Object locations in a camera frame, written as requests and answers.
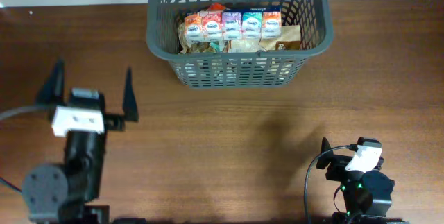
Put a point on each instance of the orange biscuit packet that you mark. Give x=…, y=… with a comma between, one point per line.
x=216, y=7

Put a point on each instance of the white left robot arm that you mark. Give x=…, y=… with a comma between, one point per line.
x=62, y=192

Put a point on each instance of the teal tissue pack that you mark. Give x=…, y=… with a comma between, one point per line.
x=215, y=46

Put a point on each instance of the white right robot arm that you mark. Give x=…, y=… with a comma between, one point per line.
x=366, y=190

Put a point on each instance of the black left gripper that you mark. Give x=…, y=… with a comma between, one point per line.
x=53, y=83

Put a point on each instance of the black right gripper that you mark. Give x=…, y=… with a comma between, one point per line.
x=338, y=164

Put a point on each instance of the black device at table edge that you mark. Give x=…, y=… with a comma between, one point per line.
x=388, y=221

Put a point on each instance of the beige cookie packet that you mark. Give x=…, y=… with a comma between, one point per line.
x=288, y=40

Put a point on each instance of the beige brown snack pouch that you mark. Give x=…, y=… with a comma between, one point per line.
x=190, y=48

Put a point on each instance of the grey plastic lattice basket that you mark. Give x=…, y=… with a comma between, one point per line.
x=224, y=70

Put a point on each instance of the blue snack packet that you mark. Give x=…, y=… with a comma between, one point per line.
x=225, y=25

